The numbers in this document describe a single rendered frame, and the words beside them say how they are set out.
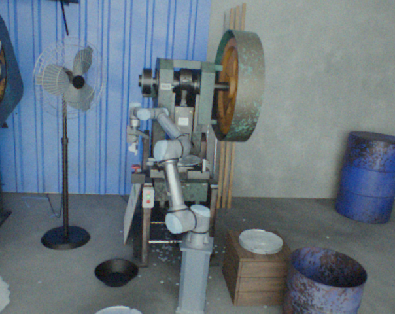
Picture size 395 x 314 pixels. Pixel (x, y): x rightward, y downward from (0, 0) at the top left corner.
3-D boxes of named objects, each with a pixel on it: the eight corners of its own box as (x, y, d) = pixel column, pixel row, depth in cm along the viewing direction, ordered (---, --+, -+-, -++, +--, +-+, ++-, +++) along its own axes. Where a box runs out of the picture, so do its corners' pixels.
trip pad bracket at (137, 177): (144, 199, 267) (145, 173, 261) (130, 199, 265) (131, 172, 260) (144, 195, 272) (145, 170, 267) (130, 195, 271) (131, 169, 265)
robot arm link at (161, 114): (201, 146, 223) (165, 103, 253) (185, 146, 217) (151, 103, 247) (195, 161, 229) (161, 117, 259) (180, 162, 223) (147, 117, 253)
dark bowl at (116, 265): (138, 292, 247) (138, 282, 245) (91, 293, 241) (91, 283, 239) (137, 267, 275) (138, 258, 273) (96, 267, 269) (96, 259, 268)
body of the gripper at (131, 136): (126, 140, 260) (127, 123, 257) (138, 141, 261) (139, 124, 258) (126, 143, 253) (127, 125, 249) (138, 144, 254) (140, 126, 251)
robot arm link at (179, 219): (199, 229, 213) (181, 137, 219) (176, 234, 204) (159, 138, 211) (188, 230, 222) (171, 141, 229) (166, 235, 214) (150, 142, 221)
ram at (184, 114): (192, 146, 276) (195, 106, 268) (172, 145, 273) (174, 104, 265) (188, 140, 292) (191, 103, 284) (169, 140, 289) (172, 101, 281)
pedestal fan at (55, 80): (100, 255, 286) (103, 39, 244) (10, 256, 274) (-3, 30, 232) (109, 195, 403) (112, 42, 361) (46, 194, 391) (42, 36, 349)
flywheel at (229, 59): (239, 64, 326) (240, 144, 313) (216, 62, 322) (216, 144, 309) (269, 20, 256) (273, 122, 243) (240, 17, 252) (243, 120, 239)
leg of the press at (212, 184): (218, 266, 286) (231, 153, 262) (204, 266, 284) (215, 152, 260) (198, 216, 373) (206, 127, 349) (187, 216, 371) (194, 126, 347)
